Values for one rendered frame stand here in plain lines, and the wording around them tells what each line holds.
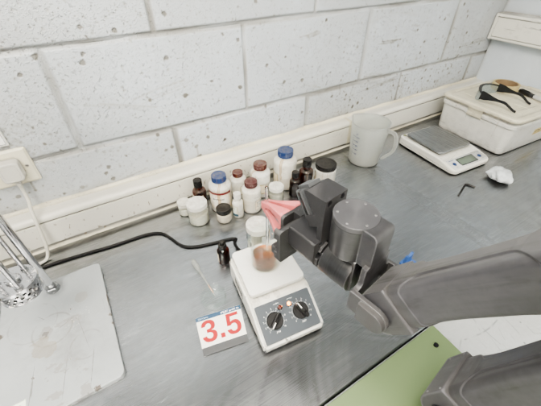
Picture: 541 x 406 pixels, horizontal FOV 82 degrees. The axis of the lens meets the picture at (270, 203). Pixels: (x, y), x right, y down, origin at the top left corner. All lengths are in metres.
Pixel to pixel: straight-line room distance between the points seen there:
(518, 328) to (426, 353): 0.26
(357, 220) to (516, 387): 0.21
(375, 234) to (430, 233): 0.59
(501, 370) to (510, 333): 0.43
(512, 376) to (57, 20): 0.86
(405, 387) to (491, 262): 0.35
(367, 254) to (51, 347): 0.62
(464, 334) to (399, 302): 0.41
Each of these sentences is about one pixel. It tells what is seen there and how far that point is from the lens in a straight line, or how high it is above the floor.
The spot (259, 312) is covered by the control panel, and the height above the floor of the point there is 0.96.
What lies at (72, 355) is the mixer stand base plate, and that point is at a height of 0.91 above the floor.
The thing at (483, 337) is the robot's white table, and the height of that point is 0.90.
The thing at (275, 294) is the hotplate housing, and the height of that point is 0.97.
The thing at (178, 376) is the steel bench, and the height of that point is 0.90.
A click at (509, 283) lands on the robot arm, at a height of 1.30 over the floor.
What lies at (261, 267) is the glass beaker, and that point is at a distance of 0.63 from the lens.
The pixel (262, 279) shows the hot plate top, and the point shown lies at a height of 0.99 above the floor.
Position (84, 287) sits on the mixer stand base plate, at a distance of 0.84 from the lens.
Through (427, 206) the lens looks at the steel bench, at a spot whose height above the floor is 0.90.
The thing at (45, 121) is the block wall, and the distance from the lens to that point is 0.85.
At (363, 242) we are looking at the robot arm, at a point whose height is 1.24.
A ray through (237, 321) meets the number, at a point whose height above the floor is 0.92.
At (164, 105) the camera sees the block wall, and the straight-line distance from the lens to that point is 0.87.
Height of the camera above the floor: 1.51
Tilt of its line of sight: 40 degrees down
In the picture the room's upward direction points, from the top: straight up
